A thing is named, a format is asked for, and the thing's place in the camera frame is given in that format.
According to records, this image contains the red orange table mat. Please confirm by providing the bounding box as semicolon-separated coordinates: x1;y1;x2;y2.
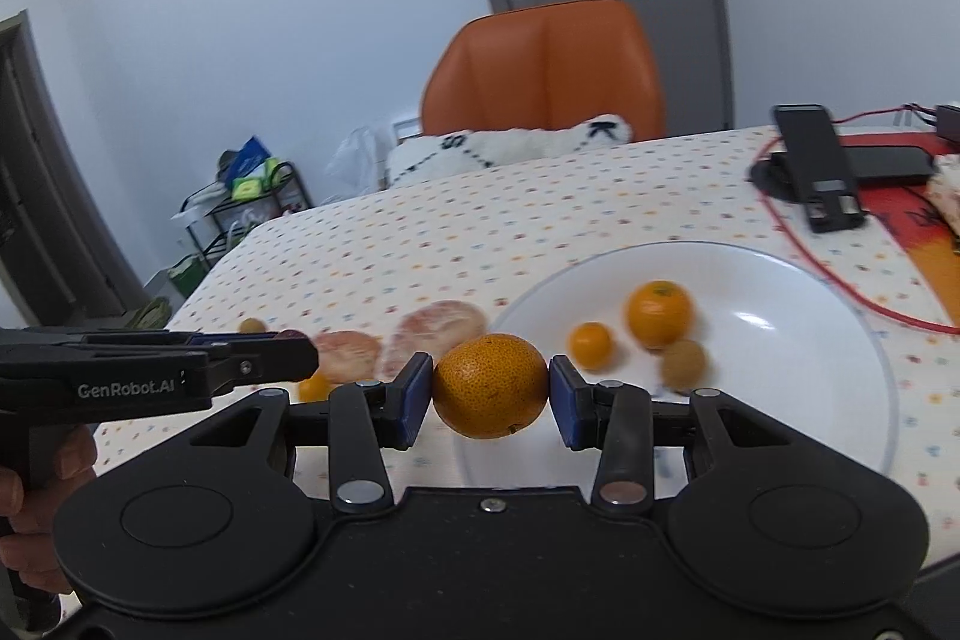
843;131;958;325

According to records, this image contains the greenish brown kiwi fruit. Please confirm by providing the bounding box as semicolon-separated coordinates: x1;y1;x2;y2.
238;319;268;335

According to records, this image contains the blue box on rack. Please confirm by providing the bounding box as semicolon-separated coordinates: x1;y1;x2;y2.
220;136;270;188

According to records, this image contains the black power adapter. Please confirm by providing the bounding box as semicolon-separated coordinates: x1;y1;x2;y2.
934;104;960;146

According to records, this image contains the large orange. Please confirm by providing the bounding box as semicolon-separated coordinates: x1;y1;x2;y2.
431;333;548;440

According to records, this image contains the brown longan fruit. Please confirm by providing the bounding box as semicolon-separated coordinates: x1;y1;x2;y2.
659;339;709;393

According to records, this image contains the small orange front mandarin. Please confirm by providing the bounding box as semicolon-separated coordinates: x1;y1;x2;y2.
296;370;334;403

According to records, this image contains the orange leather chair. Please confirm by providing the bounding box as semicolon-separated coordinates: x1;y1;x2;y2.
420;0;665;142

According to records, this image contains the red cable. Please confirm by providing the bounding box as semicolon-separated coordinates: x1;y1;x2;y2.
755;102;960;336

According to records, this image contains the white fluffy letter cushion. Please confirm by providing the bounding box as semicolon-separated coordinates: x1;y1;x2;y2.
386;113;633;187

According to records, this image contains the person's left hand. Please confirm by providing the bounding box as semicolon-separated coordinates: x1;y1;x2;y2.
2;425;98;594

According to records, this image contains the peeled pomelo segment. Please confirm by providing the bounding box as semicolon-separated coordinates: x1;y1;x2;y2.
376;301;487;381
313;331;381;385

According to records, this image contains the black wire rack shelf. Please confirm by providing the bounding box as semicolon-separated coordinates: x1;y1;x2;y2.
171;159;313;271

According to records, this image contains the small orange mandarin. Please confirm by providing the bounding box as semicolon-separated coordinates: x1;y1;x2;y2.
566;321;617;372
296;370;334;403

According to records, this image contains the white plastic bag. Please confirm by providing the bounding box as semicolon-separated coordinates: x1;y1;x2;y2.
325;127;386;200

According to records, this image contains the green package on rack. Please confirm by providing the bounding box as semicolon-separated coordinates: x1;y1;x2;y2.
231;177;263;203

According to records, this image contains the dotted cream tablecloth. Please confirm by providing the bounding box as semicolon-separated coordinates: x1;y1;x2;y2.
172;128;958;560

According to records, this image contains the black flat device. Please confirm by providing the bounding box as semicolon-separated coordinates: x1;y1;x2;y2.
846;145;935;187

